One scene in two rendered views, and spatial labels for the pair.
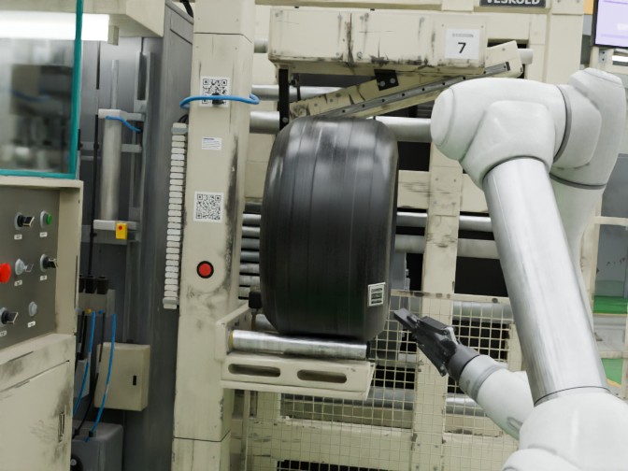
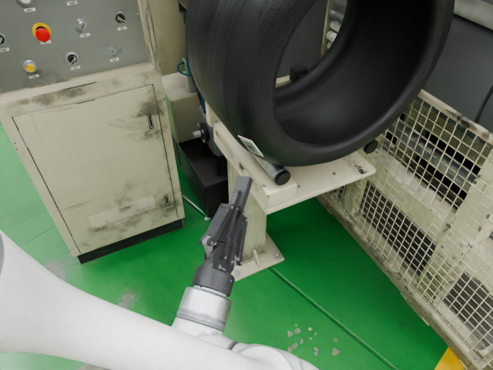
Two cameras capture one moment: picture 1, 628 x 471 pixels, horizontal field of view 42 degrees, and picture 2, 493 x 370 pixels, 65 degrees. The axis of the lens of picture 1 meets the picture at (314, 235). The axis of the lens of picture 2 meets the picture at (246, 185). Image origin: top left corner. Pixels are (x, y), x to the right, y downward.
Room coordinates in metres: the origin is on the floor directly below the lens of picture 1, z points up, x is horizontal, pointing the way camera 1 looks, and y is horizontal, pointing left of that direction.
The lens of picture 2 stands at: (1.52, -0.68, 1.56)
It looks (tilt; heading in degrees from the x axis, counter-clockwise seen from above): 44 degrees down; 56
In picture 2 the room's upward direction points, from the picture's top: straight up
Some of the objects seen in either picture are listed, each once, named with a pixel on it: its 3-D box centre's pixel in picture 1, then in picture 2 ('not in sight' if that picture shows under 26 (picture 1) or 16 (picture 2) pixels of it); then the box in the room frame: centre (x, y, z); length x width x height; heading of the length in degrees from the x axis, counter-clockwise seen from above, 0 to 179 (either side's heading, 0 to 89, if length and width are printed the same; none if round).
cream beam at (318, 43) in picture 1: (378, 45); not in sight; (2.42, -0.15, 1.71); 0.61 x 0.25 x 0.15; 83
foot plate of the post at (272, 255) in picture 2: not in sight; (247, 247); (2.16, 0.26, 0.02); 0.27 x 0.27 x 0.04; 83
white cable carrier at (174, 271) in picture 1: (178, 216); not in sight; (2.14, 0.35, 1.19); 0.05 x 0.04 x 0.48; 173
